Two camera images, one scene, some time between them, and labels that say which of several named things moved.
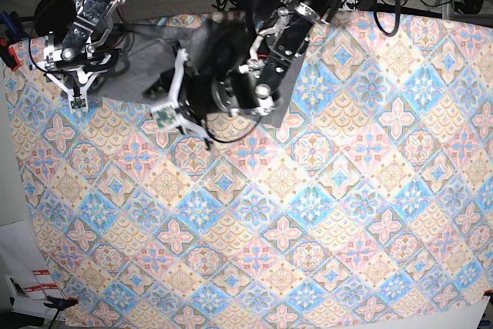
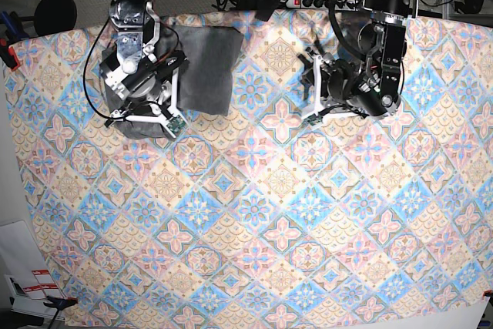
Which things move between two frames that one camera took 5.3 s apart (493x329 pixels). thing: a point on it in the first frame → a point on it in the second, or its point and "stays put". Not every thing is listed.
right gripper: [74, 75] → [146, 92]
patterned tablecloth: [371, 202] stays put
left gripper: [200, 95] → [347, 82]
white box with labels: [29, 277] stays put
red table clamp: [2, 43] stays put
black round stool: [54, 14] stays put
